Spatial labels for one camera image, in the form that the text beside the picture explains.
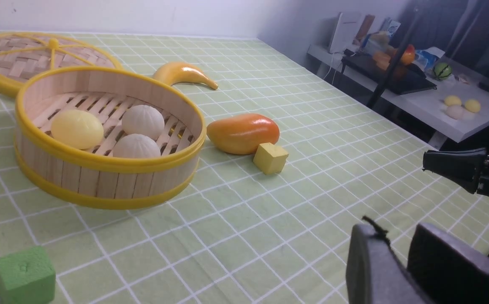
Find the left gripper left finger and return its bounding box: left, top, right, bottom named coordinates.
left=345, top=216, right=434, bottom=304

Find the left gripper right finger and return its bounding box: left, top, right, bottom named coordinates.
left=407, top=223, right=489, bottom=304

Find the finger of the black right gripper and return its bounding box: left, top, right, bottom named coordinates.
left=422, top=148, right=487, bottom=194

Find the white bun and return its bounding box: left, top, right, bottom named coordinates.
left=121, top=105, right=165, bottom=140
left=112, top=133, right=161, bottom=158

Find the pale yellow bun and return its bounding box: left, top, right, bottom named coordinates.
left=50, top=109, right=104, bottom=150

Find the black tray on table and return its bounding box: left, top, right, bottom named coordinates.
left=342, top=54, right=437, bottom=95

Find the bamboo steamer tray yellow rim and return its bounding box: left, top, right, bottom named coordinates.
left=14, top=67, right=206, bottom=210

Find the pink bun on table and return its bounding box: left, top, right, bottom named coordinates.
left=445, top=105, right=466, bottom=120

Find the white side table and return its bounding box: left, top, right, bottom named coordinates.
left=307, top=44, right=489, bottom=148

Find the yellow bun on table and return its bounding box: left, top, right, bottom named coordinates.
left=464, top=99, right=481, bottom=113
left=443, top=95, right=462, bottom=106

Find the green toy ball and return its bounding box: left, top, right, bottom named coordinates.
left=432, top=62, right=452, bottom=81

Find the black tripod pole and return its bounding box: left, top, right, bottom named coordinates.
left=367, top=0, right=426, bottom=109

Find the green checkered tablecloth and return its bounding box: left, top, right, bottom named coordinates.
left=0, top=33, right=489, bottom=304

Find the yellow foam cube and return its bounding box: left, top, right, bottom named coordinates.
left=253, top=143, right=289, bottom=175

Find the white box on table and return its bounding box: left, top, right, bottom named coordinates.
left=328, top=11, right=362, bottom=54

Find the orange toy mango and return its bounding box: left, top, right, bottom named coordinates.
left=206, top=113, right=280, bottom=155

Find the yellow toy banana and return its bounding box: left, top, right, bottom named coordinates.
left=152, top=61, right=219, bottom=90

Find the green foam cube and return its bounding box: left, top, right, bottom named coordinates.
left=0, top=246, right=57, bottom=304

